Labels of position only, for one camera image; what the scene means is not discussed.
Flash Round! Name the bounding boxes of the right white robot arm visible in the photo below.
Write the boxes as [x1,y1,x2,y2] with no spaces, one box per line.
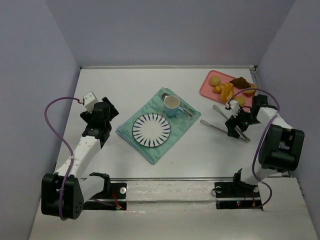
[225,94,305,191]

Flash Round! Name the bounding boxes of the metal spoon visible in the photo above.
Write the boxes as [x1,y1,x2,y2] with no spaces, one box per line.
[161,93,193,119]

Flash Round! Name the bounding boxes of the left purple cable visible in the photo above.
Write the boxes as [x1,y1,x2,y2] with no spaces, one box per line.
[43,96,85,221]

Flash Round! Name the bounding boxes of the orange ring bread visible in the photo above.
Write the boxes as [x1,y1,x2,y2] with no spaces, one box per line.
[220,86,234,104]

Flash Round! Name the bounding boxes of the round bun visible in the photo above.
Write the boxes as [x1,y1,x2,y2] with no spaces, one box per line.
[209,76,221,87]
[234,96,246,107]

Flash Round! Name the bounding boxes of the dark chocolate bread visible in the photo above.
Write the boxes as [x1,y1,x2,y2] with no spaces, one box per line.
[230,77,252,90]

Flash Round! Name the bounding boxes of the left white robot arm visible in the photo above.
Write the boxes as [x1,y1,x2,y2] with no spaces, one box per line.
[40,91,119,221]

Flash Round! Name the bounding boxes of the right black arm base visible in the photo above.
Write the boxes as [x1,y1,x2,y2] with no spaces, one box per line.
[211,181,262,210]

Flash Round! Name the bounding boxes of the round bun front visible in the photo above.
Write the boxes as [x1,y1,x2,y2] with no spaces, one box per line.
[234,96,246,107]

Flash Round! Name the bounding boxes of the light blue mug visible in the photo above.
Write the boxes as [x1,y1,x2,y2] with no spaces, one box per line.
[163,95,184,117]

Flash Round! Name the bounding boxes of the sliced baguette piece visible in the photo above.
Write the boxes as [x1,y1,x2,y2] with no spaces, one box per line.
[243,85,258,98]

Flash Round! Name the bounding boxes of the white blue striped plate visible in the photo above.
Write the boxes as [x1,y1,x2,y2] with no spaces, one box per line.
[131,112,171,148]

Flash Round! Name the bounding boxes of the round bun back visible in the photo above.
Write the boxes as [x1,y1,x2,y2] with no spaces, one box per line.
[209,76,221,87]

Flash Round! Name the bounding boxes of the striped long bread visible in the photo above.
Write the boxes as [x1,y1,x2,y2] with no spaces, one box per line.
[212,82,234,94]

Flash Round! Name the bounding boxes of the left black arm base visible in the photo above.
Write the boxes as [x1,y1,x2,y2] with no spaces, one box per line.
[83,182,127,211]

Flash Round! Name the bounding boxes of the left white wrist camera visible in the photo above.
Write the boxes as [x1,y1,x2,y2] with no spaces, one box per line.
[83,91,99,113]

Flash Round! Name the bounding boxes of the metal table rail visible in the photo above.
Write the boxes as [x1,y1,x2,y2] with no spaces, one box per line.
[80,65,256,70]

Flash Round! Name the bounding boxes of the pink tray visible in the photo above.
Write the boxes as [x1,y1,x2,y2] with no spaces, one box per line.
[199,70,253,112]

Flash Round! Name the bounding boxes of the metal tongs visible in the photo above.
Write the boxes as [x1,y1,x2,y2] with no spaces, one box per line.
[200,104,251,143]

